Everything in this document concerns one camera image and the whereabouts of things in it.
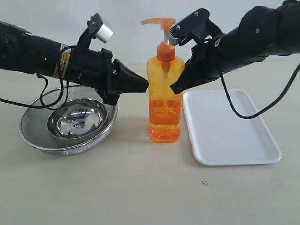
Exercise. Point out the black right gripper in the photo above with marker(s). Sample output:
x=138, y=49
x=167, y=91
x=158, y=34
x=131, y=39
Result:
x=209, y=58

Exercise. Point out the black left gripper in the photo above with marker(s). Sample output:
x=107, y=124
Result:
x=96, y=70

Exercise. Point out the orange pump soap bottle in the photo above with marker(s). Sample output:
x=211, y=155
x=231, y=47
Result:
x=164, y=69

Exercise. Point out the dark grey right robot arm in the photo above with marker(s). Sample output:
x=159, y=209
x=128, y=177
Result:
x=261, y=33

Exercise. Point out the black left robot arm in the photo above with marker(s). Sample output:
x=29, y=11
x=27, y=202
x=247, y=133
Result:
x=23, y=52

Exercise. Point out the small stainless steel bowl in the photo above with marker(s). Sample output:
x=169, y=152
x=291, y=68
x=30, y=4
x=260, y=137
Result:
x=78, y=119

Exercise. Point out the steel mesh colander bowl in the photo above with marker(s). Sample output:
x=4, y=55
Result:
x=33, y=129

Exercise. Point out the white rectangular plastic tray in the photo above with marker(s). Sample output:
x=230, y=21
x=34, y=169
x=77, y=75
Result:
x=219, y=137

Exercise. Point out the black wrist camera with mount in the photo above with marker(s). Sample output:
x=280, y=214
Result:
x=196, y=26

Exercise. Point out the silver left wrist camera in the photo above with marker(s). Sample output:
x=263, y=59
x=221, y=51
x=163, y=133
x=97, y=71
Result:
x=96, y=29

